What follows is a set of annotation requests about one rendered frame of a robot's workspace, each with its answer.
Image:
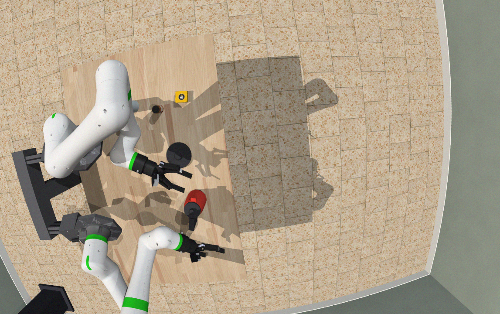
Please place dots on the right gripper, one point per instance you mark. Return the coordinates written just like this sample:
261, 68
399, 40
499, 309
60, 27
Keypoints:
198, 247

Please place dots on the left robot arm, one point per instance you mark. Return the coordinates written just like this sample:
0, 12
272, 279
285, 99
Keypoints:
66, 144

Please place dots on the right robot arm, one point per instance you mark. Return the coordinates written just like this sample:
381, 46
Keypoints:
133, 299

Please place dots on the dark grey round disc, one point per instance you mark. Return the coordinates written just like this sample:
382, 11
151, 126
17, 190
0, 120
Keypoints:
179, 153

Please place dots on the white plastic bottle with blue cap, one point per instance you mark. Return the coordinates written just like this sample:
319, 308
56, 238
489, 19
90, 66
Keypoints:
135, 106

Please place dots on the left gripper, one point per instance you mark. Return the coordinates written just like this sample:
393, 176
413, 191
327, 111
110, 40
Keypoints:
162, 169

